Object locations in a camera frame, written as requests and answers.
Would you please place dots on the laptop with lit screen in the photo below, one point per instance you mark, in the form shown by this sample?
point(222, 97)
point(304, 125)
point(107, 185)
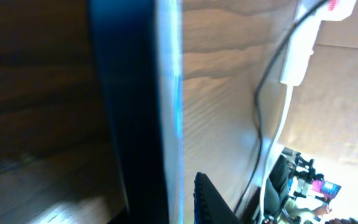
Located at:
point(328, 189)

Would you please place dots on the cardboard panel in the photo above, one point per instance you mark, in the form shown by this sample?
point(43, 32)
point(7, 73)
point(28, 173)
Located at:
point(323, 116)

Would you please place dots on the white power strip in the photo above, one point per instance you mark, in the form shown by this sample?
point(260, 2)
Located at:
point(310, 14)

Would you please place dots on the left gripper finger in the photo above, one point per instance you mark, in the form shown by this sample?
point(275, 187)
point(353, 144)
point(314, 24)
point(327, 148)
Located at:
point(209, 206)

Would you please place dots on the black office chair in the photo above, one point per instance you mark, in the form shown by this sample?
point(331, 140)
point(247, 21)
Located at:
point(276, 190)

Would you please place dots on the blue Galaxy smartphone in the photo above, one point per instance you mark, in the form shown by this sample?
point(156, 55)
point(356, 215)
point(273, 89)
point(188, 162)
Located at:
point(137, 48)

